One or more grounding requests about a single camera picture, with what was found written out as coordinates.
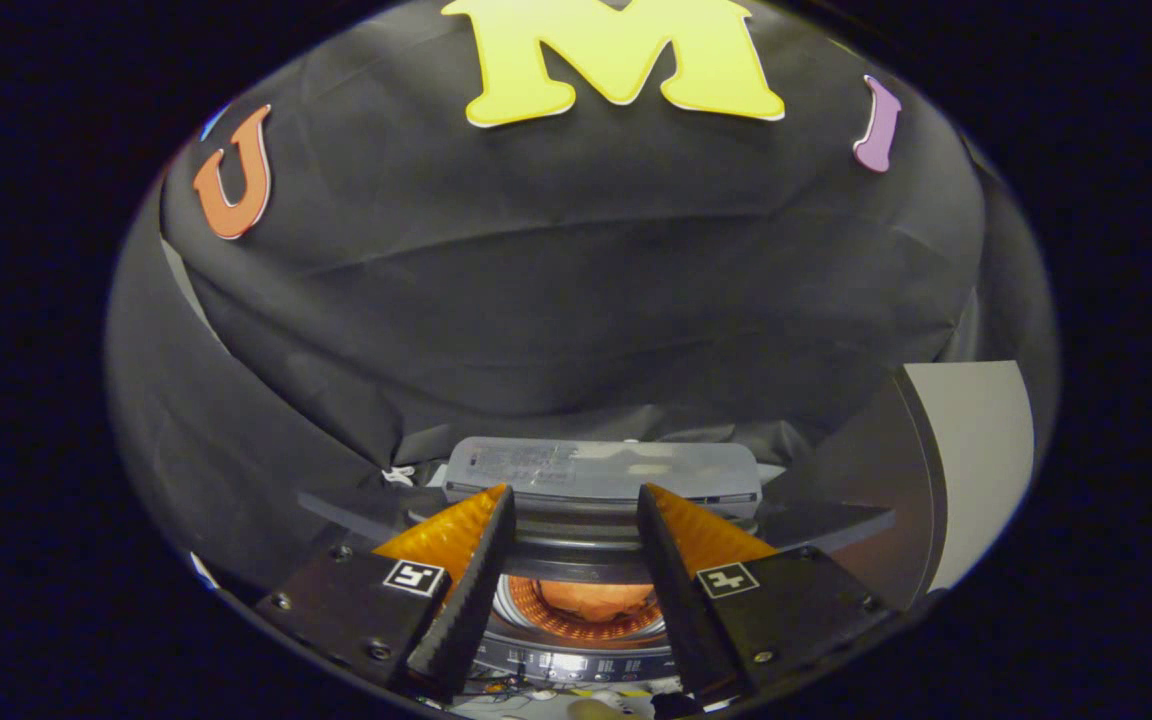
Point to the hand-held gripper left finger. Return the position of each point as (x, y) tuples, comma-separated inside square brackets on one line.
[(466, 600)]

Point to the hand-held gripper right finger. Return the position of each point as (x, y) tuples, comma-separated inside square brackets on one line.
[(676, 600)]

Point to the orange polo shirt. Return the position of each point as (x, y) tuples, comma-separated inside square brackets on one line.
[(596, 598)]

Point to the dark washing machine lid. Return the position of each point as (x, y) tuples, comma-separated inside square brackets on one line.
[(596, 470)]

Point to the grey cabinet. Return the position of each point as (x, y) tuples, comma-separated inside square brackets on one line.
[(971, 460)]

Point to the black backdrop cloth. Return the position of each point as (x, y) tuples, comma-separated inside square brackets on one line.
[(556, 280)]

